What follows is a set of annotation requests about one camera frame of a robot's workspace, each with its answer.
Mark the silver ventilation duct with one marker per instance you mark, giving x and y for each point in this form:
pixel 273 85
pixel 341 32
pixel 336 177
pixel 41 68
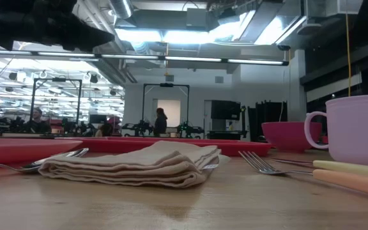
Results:
pixel 121 8

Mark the grey wall vent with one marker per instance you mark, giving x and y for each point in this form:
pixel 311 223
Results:
pixel 219 79
pixel 169 78

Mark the lilac plastic mug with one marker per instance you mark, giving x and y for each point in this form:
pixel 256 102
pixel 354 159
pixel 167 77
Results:
pixel 356 127

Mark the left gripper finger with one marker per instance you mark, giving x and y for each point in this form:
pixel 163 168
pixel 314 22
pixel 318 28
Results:
pixel 81 36

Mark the dark distant desk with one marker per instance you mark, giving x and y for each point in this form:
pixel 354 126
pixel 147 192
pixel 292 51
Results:
pixel 225 134

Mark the beige cloth napkin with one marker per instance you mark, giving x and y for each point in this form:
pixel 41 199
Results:
pixel 123 166

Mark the distant long workbench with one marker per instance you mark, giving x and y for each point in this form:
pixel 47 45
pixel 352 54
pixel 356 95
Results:
pixel 18 134

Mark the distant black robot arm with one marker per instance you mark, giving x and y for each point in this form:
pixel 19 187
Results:
pixel 139 127
pixel 75 127

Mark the round plastic plate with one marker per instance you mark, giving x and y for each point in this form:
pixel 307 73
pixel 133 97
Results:
pixel 18 150

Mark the black gantry frame with camera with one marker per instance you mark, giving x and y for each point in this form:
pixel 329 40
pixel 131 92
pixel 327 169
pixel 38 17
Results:
pixel 166 85

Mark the long overhead light bar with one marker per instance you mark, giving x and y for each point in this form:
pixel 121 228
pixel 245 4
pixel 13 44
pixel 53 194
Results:
pixel 129 57

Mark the white door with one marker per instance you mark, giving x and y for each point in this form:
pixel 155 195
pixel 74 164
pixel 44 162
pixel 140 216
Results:
pixel 173 111

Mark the black curtain panels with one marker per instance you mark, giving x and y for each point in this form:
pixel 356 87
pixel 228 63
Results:
pixel 267 111

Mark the black wall monitor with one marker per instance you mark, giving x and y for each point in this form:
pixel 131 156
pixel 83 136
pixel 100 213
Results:
pixel 225 110

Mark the black security camera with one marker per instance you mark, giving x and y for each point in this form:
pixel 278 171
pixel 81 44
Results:
pixel 283 47

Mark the red plastic tray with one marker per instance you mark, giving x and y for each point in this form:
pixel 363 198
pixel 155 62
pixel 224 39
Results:
pixel 244 148

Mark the magenta plastic bowl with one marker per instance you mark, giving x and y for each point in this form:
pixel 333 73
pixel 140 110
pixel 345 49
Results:
pixel 286 135

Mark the metal spoon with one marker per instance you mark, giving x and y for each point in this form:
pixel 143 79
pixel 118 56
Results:
pixel 72 154

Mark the person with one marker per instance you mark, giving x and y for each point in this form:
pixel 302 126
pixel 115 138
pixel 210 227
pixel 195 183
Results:
pixel 160 124
pixel 38 126
pixel 105 130

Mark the white ceiling fixture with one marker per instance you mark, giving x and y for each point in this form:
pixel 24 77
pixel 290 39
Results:
pixel 310 28

